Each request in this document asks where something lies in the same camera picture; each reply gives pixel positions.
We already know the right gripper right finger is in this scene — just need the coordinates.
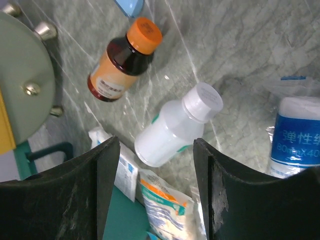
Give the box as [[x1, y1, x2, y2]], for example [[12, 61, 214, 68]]
[[193, 138, 320, 240]]

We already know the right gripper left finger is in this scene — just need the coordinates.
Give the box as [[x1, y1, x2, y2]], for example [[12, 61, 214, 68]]
[[0, 136, 121, 240]]

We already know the teal medicine box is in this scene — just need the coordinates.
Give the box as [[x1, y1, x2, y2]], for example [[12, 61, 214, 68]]
[[13, 142, 153, 240]]

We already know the white plastic bottle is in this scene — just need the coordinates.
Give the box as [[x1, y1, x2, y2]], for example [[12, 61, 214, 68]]
[[134, 82, 223, 168]]

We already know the brown bottle orange cap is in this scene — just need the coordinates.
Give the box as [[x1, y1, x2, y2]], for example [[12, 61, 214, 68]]
[[87, 17, 163, 102]]

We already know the white blue gauze packet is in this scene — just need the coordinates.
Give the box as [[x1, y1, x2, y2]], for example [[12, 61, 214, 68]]
[[88, 126, 140, 202]]

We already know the cotton swab packet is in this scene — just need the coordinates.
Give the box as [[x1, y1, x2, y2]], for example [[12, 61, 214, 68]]
[[139, 169, 206, 240]]

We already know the elastic bandage roll in bag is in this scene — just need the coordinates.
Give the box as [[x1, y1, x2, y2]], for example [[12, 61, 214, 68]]
[[264, 75, 320, 179]]

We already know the round mini drawer cabinet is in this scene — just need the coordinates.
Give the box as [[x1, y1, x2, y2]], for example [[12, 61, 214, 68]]
[[0, 2, 63, 182]]

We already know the blue plastic vial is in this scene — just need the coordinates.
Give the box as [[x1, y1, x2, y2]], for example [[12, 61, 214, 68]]
[[114, 0, 145, 18]]

